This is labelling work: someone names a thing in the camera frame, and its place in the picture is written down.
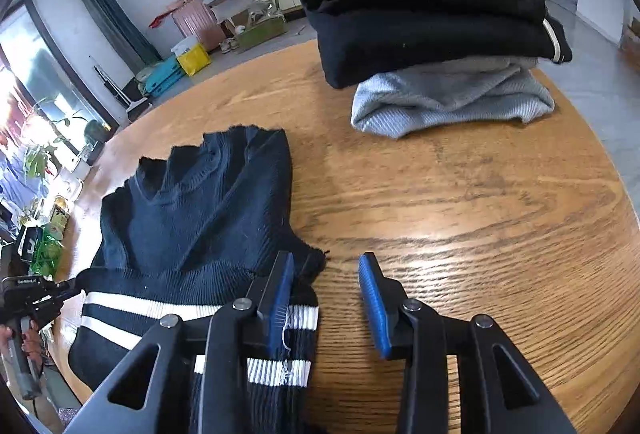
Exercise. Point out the grey-green curtain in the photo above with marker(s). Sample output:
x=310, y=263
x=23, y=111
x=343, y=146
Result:
x=110, y=8

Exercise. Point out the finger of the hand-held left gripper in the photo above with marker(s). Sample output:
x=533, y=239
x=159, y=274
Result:
x=67, y=294

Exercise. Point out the green cardboard box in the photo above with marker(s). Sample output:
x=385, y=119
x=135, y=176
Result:
x=262, y=33

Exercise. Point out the glass balcony door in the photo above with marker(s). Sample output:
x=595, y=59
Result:
x=45, y=78

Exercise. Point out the yellow bag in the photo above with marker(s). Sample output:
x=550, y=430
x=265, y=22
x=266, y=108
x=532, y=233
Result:
x=192, y=58

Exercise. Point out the folded grey knit sweater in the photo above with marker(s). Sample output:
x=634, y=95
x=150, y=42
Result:
x=450, y=103

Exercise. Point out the person's left hand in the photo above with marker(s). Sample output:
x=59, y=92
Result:
x=34, y=339

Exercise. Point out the teal bag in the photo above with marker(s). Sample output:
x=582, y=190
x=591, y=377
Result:
x=160, y=78

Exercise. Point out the white floor stand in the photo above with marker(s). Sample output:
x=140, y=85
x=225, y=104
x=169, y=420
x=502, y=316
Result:
x=122, y=93

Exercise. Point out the pale pink suitcase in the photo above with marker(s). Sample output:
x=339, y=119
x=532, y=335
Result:
x=200, y=23

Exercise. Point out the pair of white shoes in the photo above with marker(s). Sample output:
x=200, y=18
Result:
x=230, y=46

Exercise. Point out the green potted plant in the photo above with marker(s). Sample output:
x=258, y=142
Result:
x=50, y=143

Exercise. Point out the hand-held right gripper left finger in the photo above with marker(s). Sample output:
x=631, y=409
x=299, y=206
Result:
x=281, y=304

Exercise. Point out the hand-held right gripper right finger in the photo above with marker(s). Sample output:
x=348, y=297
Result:
x=374, y=309

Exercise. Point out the navy white-striped knit sweater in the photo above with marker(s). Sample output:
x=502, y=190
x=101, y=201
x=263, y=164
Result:
x=200, y=214

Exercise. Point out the green plastic basket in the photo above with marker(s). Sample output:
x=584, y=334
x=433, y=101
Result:
x=47, y=249

